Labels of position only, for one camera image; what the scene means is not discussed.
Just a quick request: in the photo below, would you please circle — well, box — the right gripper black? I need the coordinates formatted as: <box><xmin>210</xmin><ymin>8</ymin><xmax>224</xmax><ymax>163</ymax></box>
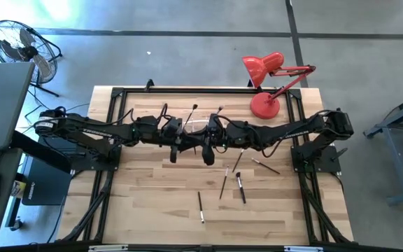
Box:
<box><xmin>195</xmin><ymin>113</ymin><xmax>231</xmax><ymax>167</ymax></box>

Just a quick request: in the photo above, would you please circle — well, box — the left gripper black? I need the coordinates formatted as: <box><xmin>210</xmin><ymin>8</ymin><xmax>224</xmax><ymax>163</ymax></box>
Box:
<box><xmin>159</xmin><ymin>117</ymin><xmax>196</xmax><ymax>165</ymax></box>

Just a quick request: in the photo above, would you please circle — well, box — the thin black makeup brush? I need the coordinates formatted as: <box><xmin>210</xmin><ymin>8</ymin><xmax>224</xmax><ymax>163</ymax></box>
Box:
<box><xmin>250</xmin><ymin>157</ymin><xmax>281</xmax><ymax>176</ymax></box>
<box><xmin>197</xmin><ymin>190</ymin><xmax>206</xmax><ymax>225</ymax></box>
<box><xmin>232</xmin><ymin>148</ymin><xmax>246</xmax><ymax>174</ymax></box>

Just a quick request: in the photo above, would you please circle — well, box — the black eyeliner pencil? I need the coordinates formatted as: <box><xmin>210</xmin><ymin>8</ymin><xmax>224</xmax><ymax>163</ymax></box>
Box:
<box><xmin>218</xmin><ymin>164</ymin><xmax>230</xmax><ymax>201</ymax></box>

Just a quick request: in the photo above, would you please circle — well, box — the large blue-handled powder brush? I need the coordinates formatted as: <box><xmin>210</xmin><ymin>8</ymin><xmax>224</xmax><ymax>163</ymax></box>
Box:
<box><xmin>234</xmin><ymin>171</ymin><xmax>248</xmax><ymax>205</ymax></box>

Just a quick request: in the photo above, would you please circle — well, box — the clear acrylic brush organizer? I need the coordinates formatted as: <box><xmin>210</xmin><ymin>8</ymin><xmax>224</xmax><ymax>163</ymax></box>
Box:
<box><xmin>181</xmin><ymin>112</ymin><xmax>220</xmax><ymax>136</ymax></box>

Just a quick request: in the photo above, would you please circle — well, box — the red desk lamp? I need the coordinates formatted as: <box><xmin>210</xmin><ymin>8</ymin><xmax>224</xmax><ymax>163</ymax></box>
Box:
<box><xmin>241</xmin><ymin>51</ymin><xmax>317</xmax><ymax>120</ymax></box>

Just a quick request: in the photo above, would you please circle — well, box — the black case with white print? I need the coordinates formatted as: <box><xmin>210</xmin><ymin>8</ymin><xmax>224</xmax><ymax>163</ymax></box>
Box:
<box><xmin>21</xmin><ymin>128</ymin><xmax>83</xmax><ymax>207</ymax></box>

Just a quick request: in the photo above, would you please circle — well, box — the yellow and white box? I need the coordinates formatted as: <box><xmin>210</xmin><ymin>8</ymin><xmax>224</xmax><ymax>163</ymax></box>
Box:
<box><xmin>10</xmin><ymin>179</ymin><xmax>27</xmax><ymax>200</ymax></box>

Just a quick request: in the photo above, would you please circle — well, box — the black crossbeam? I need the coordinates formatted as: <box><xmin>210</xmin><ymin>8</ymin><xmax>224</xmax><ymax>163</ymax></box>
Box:
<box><xmin>0</xmin><ymin>240</ymin><xmax>403</xmax><ymax>252</ymax></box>

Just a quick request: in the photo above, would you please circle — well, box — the grey metal cart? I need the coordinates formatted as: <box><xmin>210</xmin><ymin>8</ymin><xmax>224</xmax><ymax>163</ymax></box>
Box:
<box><xmin>363</xmin><ymin>89</ymin><xmax>403</xmax><ymax>207</ymax></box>

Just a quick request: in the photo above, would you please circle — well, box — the black floor fan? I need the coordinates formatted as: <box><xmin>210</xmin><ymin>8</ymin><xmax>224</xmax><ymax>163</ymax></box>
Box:
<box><xmin>0</xmin><ymin>19</ymin><xmax>64</xmax><ymax>98</ymax></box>

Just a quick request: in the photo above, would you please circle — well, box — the dark grey desk panel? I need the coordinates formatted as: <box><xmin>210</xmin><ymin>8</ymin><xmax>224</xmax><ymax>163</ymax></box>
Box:
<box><xmin>0</xmin><ymin>62</ymin><xmax>36</xmax><ymax>151</ymax></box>

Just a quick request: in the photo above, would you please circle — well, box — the black caster wheel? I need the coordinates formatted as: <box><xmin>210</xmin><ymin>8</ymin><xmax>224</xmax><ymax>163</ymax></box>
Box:
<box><xmin>10</xmin><ymin>217</ymin><xmax>24</xmax><ymax>232</ymax></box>

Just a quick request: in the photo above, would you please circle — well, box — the black aluminium table frame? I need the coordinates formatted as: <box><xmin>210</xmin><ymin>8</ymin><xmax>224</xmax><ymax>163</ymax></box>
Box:
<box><xmin>56</xmin><ymin>86</ymin><xmax>355</xmax><ymax>246</ymax></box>

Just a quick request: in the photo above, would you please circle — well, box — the white bracket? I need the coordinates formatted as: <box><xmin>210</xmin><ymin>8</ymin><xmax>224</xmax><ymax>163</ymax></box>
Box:
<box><xmin>88</xmin><ymin>244</ymin><xmax>129</xmax><ymax>252</ymax></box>
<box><xmin>284</xmin><ymin>246</ymin><xmax>324</xmax><ymax>252</ymax></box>

